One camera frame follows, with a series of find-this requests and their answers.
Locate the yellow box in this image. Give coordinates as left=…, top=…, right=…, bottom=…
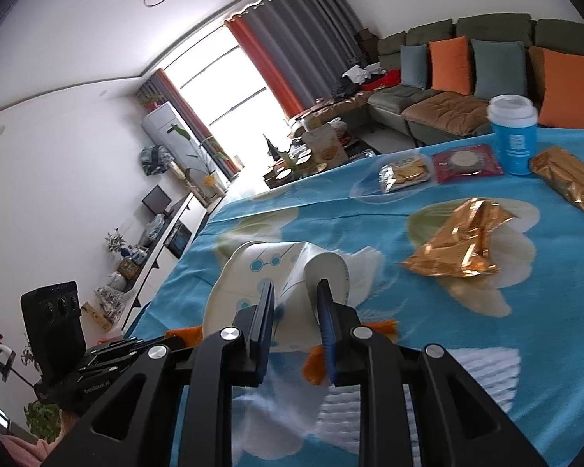
left=80, top=302, right=114, bottom=334

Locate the tall leafy potted plant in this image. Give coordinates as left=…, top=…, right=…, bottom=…
left=168, top=124, right=230, bottom=193

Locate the pile of clothes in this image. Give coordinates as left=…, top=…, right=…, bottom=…
left=339, top=64, right=403, bottom=97

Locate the orange and grey curtain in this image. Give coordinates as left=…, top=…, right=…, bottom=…
left=225, top=0, right=371, bottom=118

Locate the teal pillow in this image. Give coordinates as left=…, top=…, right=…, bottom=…
left=399, top=43, right=429, bottom=90
left=470, top=38, right=527, bottom=101

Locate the clear plastic bag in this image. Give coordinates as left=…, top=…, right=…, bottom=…
left=143, top=215, right=169, bottom=246

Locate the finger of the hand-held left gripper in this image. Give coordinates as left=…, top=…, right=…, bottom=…
left=86, top=336, right=153, bottom=359
left=79, top=347, right=148, bottom=375

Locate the white TV cabinet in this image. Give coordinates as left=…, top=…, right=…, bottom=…
left=96, top=191, right=225, bottom=337

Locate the clear cracker packet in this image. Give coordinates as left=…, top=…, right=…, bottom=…
left=378, top=154, right=437, bottom=194

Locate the black monitor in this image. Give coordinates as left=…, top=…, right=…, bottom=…
left=141, top=185, right=174, bottom=216

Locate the crumpled gold foil wrapper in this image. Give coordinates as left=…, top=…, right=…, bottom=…
left=401, top=197, right=515, bottom=279

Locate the red snack packet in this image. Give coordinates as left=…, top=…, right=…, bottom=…
left=432, top=144, right=505, bottom=185

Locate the green potted plant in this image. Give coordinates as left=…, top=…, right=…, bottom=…
left=23, top=400, right=63, bottom=442

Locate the white fluted paper liner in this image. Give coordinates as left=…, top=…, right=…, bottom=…
left=321, top=345, right=522, bottom=448

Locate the gold foil packet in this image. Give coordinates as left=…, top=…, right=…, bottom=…
left=529, top=145, right=584, bottom=223

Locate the orange pillow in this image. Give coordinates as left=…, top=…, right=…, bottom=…
left=537, top=47, right=584, bottom=130
left=428, top=36, right=473, bottom=96

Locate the small plant in blue vase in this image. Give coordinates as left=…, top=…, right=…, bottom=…
left=104, top=228, right=128, bottom=260

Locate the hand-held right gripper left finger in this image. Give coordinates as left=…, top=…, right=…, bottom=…
left=41, top=282, right=276, bottom=467

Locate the brown paper bag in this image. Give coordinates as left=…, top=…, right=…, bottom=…
left=304, top=123, right=350, bottom=167

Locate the wrapped ship model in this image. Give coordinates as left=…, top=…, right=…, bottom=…
left=94, top=284, right=128, bottom=324

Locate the blue label cup white lid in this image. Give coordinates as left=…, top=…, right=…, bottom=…
left=487, top=94, right=539, bottom=176

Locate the person's left forearm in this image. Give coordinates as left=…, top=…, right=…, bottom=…
left=0, top=435, right=50, bottom=467

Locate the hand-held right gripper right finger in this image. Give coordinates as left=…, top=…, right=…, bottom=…
left=316, top=279, right=551, bottom=467

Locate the large orange peel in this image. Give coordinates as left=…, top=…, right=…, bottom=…
left=301, top=319, right=401, bottom=386

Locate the window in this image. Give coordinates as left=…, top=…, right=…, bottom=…
left=162, top=24, right=289, bottom=166

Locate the covered standing fan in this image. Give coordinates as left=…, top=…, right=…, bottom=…
left=138, top=144, right=172, bottom=177

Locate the blue floral blanket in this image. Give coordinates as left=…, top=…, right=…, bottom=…
left=124, top=129, right=584, bottom=467

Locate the grey sofa with cushions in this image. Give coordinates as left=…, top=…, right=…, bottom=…
left=292, top=14, right=584, bottom=149

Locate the white standing air conditioner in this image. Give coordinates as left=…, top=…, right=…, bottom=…
left=141, top=102, right=225, bottom=191

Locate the coffee table with jars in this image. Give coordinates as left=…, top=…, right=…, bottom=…
left=262, top=119, right=376, bottom=190

